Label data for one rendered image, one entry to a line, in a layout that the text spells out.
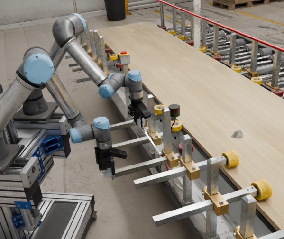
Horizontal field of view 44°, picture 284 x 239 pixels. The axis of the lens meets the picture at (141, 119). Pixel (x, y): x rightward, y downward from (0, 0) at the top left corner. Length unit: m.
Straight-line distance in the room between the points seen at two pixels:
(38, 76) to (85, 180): 1.91
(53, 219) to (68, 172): 0.86
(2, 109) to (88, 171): 1.91
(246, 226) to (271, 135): 0.86
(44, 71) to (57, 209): 1.44
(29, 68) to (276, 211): 1.16
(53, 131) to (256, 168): 1.18
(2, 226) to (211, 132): 1.41
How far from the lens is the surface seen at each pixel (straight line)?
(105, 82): 1.86
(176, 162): 1.91
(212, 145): 1.96
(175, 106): 1.84
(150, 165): 1.90
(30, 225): 2.42
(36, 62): 1.48
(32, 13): 9.66
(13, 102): 1.56
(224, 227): 1.88
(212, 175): 1.46
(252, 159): 1.87
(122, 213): 2.88
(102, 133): 1.69
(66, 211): 2.69
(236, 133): 2.04
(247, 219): 1.30
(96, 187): 3.17
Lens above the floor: 1.97
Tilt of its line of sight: 28 degrees down
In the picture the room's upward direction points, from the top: 5 degrees counter-clockwise
